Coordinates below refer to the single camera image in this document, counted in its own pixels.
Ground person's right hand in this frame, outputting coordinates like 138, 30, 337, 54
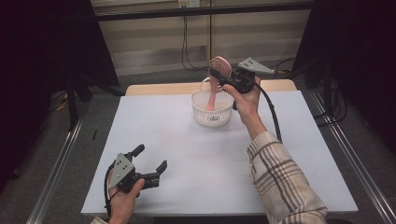
222, 77, 264, 132

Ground black curtain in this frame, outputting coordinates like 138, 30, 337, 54
292, 0, 396, 157
0, 0, 120, 194

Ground person's left hand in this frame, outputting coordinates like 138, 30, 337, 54
107, 180, 146, 224

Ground pink hairbrush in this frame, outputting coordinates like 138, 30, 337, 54
205, 55, 233, 112

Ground black horizontal bar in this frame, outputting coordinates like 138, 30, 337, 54
94, 2, 314, 22

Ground white table sheet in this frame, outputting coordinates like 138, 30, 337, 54
80, 90, 359, 217

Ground hand-held gripper cable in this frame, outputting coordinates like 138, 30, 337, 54
254, 81, 283, 144
104, 161, 121, 218

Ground left hand-held gripper cable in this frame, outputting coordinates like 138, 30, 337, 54
104, 161, 121, 218

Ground black metal stand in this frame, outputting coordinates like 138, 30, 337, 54
65, 73, 125, 132
322, 59, 334, 117

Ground white perforated plastic basket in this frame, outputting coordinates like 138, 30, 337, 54
191, 77, 235, 128

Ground black floor cables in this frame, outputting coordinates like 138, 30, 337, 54
313, 88, 348, 126

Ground right hand-held gripper cable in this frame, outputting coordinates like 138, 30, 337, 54
254, 81, 283, 144

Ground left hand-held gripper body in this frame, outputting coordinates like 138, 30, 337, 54
108, 152, 148, 194

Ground black wall cable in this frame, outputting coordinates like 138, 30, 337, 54
181, 15, 296, 80

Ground white wall socket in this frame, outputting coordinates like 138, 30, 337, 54
177, 0, 201, 8

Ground aluminium floor rail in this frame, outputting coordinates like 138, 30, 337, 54
310, 91, 396, 224
26, 110, 88, 224

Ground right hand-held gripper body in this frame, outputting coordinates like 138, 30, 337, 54
225, 57, 276, 93

